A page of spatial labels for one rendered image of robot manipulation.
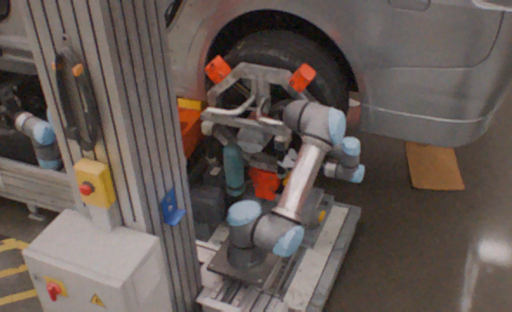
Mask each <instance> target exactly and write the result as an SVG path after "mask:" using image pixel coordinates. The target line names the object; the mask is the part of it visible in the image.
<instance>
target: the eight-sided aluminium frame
mask: <svg viewBox="0 0 512 312"><path fill-rule="evenodd" d="M292 76H293V74H291V73H290V72H289V71H288V70H285V69H283V68H282V69H280V68H271V67H266V66H261V65H255V64H251V63H248V62H241V63H240V64H238V65H237V66H236V67H235V68H234V69H233V70H231V71H230V72H229V74H228V75H227V76H226V77H225V78H224V80H223V81H221V82H220V83H219V84H218V85H217V84H216V85H215V86H214V87H213V88H212V89H211V90H210V91H209V92H208V93H207V95H208V97H207V99H208V103H209V107H212V108H216V109H221V110H223V105H222V95H221V93H222V92H223V91H224V90H225V89H226V88H228V87H229V86H230V85H231V84H233V83H234V82H235V81H236V80H238V79H239V78H240V77H242V78H247V79H255V80H257V81H268V82H271V83H275V84H281V85H282V87H283V88H284V89H285V90H286V91H288V92H289V93H290V95H291V96H292V97H293V98H294V99H295V100H296V101H299V100H304V101H311V102H313V103H316V104H319V105H320V103H319V102H318V101H317V100H316V99H315V98H314V97H313V96H312V95H311V94H310V93H309V92H308V91H307V90H306V89H304V90H303V91H301V92H298V91H296V90H295V89H294V88H292V87H291V86H290V85H289V84H288V82H289V80H290V79H291V77H292ZM214 136H215V137H217V138H218V139H219V140H220V141H221V142H222V143H223V144H224V146H227V145H229V144H236V145H239V144H238V142H237V138H236V137H235V136H234V135H233V134H232V133H231V132H230V131H229V129H228V128H227V127H226V126H225V125H224V124H222V123H221V125H220V126H219V127H218V129H217V130H216V132H215V133H214ZM242 154H243V164H244V165H246V166H253V167H255V168H260V169H263V170H268V171H271V172H277V158H276V157H271V156H268V155H263V154H260V153H251V152H248V151H246V150H242Z"/></svg>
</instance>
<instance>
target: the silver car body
mask: <svg viewBox="0 0 512 312"><path fill-rule="evenodd" d="M163 5H164V12H165V30H166V35H167V41H168V48H169V54H170V60H171V66H172V78H173V84H174V90H175V95H176V96H181V97H185V98H190V99H195V100H199V101H207V100H206V98H205V94H204V87H203V64H204V57H205V53H206V50H207V48H208V46H209V43H210V41H211V39H212V37H213V36H214V35H215V33H216V32H217V31H218V30H219V29H220V28H221V27H222V26H223V25H224V23H225V22H226V21H228V20H229V19H231V18H232V17H233V16H235V15H237V14H239V13H241V12H244V11H246V10H252V9H255V8H267V7H268V8H278V9H283V10H289V11H292V12H294V13H296V14H299V15H301V16H304V17H306V18H307V19H309V20H311V21H312V22H313V23H315V24H317V25H318V26H319V27H321V28H322V29H323V30H325V31H326V32H327V33H328V34H329V35H330V36H331V37H332V38H333V39H334V40H335V41H336V42H337V43H338V44H339V45H340V46H341V49H342V50H343V52H344V53H345V55H346V56H347V58H348V60H349V61H350V62H351V64H352V66H353V69H354V71H355V74H356V75H357V78H358V81H359V85H360V90H361V95H362V104H363V113H362V120H361V124H360V130H359V131H360V132H363V133H371V134H376V135H380V136H386V137H390V138H394V139H399V140H406V141H410V142H416V143H420V144H425V145H429V146H437V147H444V148H453V147H460V146H465V145H468V144H469V143H471V142H473V141H475V140H477V139H479V138H480V137H481V136H483V135H484V134H485V133H486V132H487V131H488V130H489V129H490V128H491V127H492V125H493V124H494V123H495V121H496V118H497V117H498V115H499V114H500V112H501V111H502V108H503V105H504V103H505V101H506V100H507V99H508V97H509V96H510V94H511V93H512V0H163ZM0 51H1V54H2V57H0V60H4V61H9V62H17V63H21V64H25V65H30V66H35V67H36V62H35V59H34V56H33V53H32V50H31V47H30V44H29V38H28V35H27V32H26V29H25V27H24V24H23V19H22V15H21V12H20V9H19V6H18V2H17V0H0Z"/></svg>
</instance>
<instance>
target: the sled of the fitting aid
mask: <svg viewBox="0 0 512 312"><path fill-rule="evenodd" d="M251 183H252V182H249V183H248V184H246V186H245V191H244V192H243V193H242V194H241V195H238V196H237V200H236V202H235V203H234V204H236V203H238V202H240V200H241V199H242V197H243V195H244V193H246V191H247V189H248V188H249V186H250V184H251ZM333 207H334V196H331V195H327V194H324V193H323V197H322V199H321V202H320V203H319V205H318V207H317V208H316V210H315V212H314V215H313V217H312V219H311V221H310V225H309V227H308V229H307V231H304V235H303V239H302V241H301V243H300V245H299V246H302V247H306V248H309V249H311V250H312V249H313V248H314V246H315V244H316V241H317V239H318V237H319V236H320V234H321V231H322V229H323V227H324V225H325V223H326V221H327V218H328V216H329V214H330V212H331V210H332V208H333Z"/></svg>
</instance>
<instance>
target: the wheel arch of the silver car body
mask: <svg viewBox="0 0 512 312"><path fill-rule="evenodd" d="M285 11H286V12H289V31H292V32H293V31H294V32H296V33H297V34H298V33H299V34H301V35H303V36H306V37H308V39H309V38H310V39H312V40H313V42H316V43H317V45H318V44H319V45H320V46H322V48H323V49H325V50H326V51H327V52H328V53H329V54H330V55H331V56H332V57H333V58H334V61H337V63H338V64H339V65H340V69H341V71H342V73H343V75H344V76H345V79H346V81H347V86H348V91H354V92H358V93H360V121H359V125H358V127H357V131H359V130H360V124H361V120H362V113H363V104H362V95H361V90H360V85H359V81H358V78H357V75H356V74H355V71H354V69H353V66H352V64H351V62H350V61H349V60H348V58H347V56H346V55H345V53H344V52H343V50H342V49H341V46H340V45H339V44H338V43H337V42H336V41H335V40H334V39H333V38H332V37H331V36H330V35H329V34H328V33H327V32H326V31H325V30H323V29H322V28H321V27H319V26H318V25H317V24H315V23H313V22H312V21H311V20H309V19H307V18H306V17H304V16H301V15H299V14H296V13H294V12H292V11H289V10H283V9H278V8H268V7H267V8H255V9H252V10H246V11H244V12H241V13H239V14H237V15H235V16H233V17H232V18H231V19H229V20H228V21H226V22H225V23H224V25H223V26H222V27H221V28H220V29H219V30H218V31H217V32H216V33H215V35H214V36H213V37H212V39H211V41H210V43H209V46H208V48H207V50H206V53H205V57H204V64H203V87H204V94H205V98H206V100H207V87H208V83H209V79H210V77H209V76H208V75H207V74H206V73H205V72H204V69H205V68H206V67H207V66H208V65H209V64H210V62H213V61H214V60H215V59H216V58H217V57H218V56H220V57H221V58H222V59H224V57H225V56H226V55H227V54H228V53H229V52H230V50H231V49H232V48H233V47H234V46H235V45H236V44H237V43H238V42H239V41H240V40H242V39H243V38H244V37H246V36H248V35H250V34H252V33H253V32H259V31H263V30H264V31H265V30H271V27H272V25H273V23H274V21H275V19H276V17H277V15H279V16H280V17H279V19H278V20H277V22H276V24H275V27H274V28H273V30H275V29H279V30H285Z"/></svg>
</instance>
